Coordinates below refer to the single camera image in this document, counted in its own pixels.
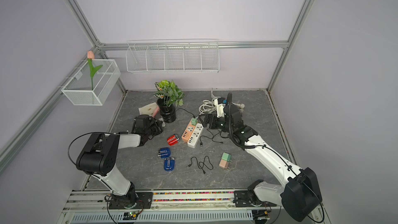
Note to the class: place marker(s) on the orange power strip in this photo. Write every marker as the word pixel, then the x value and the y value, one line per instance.
pixel 188 132

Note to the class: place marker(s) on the white mesh wall basket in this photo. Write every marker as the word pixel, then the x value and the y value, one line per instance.
pixel 78 88

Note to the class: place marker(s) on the potted green plant black vase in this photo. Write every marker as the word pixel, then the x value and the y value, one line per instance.
pixel 168 95

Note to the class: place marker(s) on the red electric shaver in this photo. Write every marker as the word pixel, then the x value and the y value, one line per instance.
pixel 173 139

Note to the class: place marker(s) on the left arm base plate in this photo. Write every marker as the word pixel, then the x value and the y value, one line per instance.
pixel 139 200

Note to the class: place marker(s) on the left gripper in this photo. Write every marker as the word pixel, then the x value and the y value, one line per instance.
pixel 159 127

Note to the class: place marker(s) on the blue electric shaver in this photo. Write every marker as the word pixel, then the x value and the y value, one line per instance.
pixel 169 164
pixel 164 152

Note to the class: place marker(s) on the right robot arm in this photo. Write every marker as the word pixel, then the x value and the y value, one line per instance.
pixel 298 191

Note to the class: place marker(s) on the green charger adapter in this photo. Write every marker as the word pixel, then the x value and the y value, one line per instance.
pixel 226 157
pixel 194 121

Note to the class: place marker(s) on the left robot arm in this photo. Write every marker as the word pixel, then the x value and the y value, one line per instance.
pixel 99 154

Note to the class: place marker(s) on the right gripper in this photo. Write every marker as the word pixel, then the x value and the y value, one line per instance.
pixel 208 115

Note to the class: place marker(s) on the artificial pink tulip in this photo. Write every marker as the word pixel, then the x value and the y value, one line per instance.
pixel 93 69

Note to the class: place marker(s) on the blue electric shaver lower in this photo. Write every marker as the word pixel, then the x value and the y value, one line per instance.
pixel 169 164

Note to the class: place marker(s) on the green charger adapter top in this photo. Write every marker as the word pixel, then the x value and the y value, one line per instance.
pixel 194 121

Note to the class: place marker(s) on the white power strip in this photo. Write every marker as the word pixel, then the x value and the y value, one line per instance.
pixel 195 136

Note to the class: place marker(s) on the green charger adapter middle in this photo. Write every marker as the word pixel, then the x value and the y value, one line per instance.
pixel 226 157

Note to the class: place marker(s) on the white wire wall shelf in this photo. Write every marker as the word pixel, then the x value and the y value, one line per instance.
pixel 173 56

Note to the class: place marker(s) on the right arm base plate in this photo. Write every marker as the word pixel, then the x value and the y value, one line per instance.
pixel 246 198

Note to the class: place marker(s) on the blue electric shaver upper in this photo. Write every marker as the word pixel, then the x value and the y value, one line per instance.
pixel 164 152

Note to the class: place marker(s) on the pink charger adapter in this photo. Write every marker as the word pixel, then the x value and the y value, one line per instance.
pixel 224 164

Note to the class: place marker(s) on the white vented cable duct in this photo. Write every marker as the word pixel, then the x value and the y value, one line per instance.
pixel 161 217

